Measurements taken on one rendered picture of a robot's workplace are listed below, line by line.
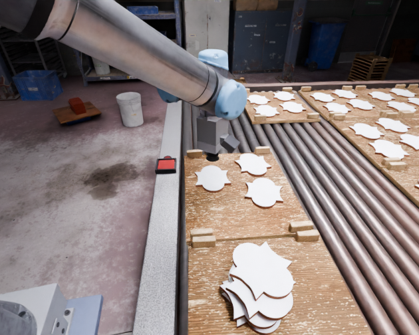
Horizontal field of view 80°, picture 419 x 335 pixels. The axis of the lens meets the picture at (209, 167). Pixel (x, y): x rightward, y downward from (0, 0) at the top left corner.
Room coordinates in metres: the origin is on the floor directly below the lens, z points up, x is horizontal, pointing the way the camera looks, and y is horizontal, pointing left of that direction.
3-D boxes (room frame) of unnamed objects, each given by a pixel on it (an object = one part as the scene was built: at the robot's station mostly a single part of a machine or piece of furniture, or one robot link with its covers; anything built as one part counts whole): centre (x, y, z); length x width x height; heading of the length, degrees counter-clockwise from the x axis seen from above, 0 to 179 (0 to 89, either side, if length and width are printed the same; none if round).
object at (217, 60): (0.66, -0.01, 1.29); 0.09 x 0.08 x 0.11; 131
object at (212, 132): (0.65, -0.03, 1.13); 0.12 x 0.09 x 0.16; 62
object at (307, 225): (0.45, -0.25, 0.95); 0.06 x 0.02 x 0.03; 95
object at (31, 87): (4.02, 2.74, 0.19); 0.50 x 0.41 x 0.37; 93
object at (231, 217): (0.63, -0.09, 0.93); 0.41 x 0.35 x 0.02; 5
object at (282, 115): (1.34, -0.37, 0.94); 0.41 x 0.35 x 0.04; 5
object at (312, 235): (0.42, -0.25, 0.95); 0.06 x 0.02 x 0.03; 94
